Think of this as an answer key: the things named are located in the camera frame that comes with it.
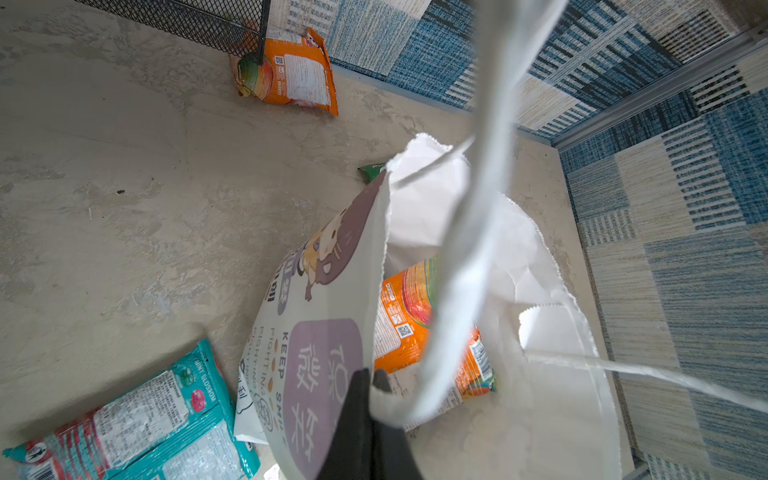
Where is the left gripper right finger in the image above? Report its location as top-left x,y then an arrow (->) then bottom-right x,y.
370,369 -> 425,480

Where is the white paper bag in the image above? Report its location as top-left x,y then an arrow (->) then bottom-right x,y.
234,1 -> 767,479

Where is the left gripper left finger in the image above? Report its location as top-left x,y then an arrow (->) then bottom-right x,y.
317,369 -> 384,479

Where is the teal mint candy bag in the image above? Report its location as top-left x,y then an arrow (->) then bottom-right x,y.
3,339 -> 261,479

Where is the orange candy bag by shelf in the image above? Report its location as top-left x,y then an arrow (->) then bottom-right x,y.
229,28 -> 339,116

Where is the black wire shelf rack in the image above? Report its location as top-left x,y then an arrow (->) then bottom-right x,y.
80,0 -> 271,64

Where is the orange candy bag front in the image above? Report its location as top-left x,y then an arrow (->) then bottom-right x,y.
374,256 -> 496,432

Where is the Fox's spring tea bag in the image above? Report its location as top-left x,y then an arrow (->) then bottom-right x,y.
358,162 -> 387,184

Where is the orange candy bag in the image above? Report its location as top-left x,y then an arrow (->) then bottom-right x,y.
374,256 -> 496,432
229,28 -> 339,116

